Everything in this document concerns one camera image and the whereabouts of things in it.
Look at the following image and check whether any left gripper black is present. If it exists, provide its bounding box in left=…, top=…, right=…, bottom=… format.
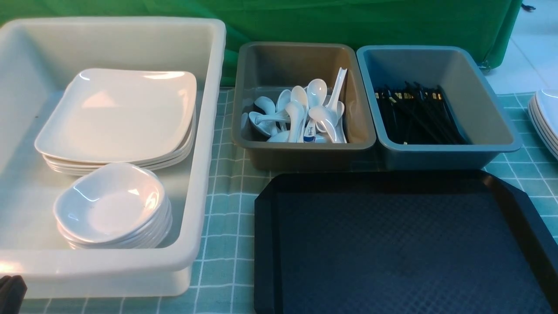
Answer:
left=0, top=276, right=27, bottom=314

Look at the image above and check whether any large white square plate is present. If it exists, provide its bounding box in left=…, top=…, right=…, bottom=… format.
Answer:
left=34, top=68, right=197, bottom=164

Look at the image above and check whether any stack of small white bowls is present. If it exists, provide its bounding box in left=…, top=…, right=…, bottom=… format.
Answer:
left=53, top=163, right=173, bottom=249

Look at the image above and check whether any stack of white square plates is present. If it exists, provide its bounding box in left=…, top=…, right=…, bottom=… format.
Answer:
left=43, top=111, right=197, bottom=177

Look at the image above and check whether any teal checkered tablecloth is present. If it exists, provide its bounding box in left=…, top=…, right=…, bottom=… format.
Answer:
left=20, top=88, right=558, bottom=314

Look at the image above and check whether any large white plastic tub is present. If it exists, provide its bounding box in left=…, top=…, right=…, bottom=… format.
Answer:
left=1, top=17, right=226, bottom=298

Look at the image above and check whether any grey-brown plastic spoon bin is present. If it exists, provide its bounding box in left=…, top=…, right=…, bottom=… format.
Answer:
left=231, top=42, right=377, bottom=172

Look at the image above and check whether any pile of white soup spoons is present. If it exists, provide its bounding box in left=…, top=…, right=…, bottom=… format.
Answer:
left=241, top=67, right=348, bottom=144

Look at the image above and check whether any black plastic serving tray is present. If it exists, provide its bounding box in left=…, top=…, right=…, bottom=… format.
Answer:
left=253, top=170, right=558, bottom=314

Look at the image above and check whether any pile of black chopsticks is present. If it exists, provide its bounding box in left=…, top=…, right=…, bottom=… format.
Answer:
left=374, top=81, right=471, bottom=145

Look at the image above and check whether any blue-grey plastic chopstick bin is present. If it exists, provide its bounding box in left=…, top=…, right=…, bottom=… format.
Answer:
left=356, top=45, right=523, bottom=171

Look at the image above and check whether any green backdrop cloth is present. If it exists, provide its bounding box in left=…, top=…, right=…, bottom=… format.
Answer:
left=1, top=0, right=521, bottom=86

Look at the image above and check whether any stack of white plates right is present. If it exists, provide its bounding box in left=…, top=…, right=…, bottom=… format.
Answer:
left=527, top=88, right=558, bottom=158

